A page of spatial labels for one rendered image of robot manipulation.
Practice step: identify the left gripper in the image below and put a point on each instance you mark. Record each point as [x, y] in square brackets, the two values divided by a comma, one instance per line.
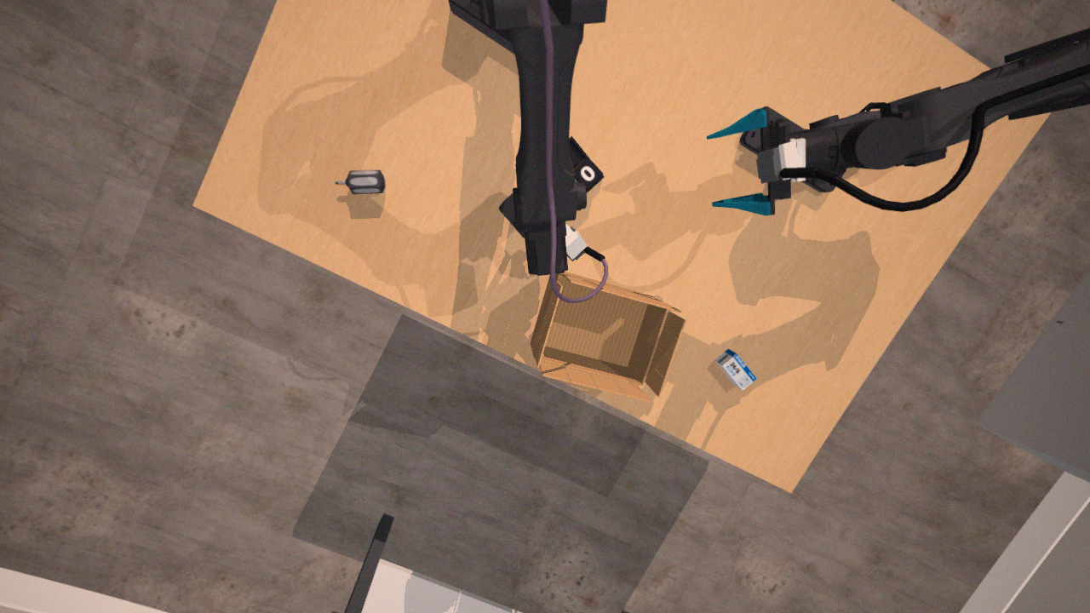
[812, 151]

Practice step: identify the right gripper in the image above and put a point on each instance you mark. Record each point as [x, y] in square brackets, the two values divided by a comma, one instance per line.
[574, 241]

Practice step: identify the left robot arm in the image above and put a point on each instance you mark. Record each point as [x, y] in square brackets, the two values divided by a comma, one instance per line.
[888, 140]

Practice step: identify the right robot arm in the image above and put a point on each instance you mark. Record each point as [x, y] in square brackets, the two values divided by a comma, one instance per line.
[546, 55]

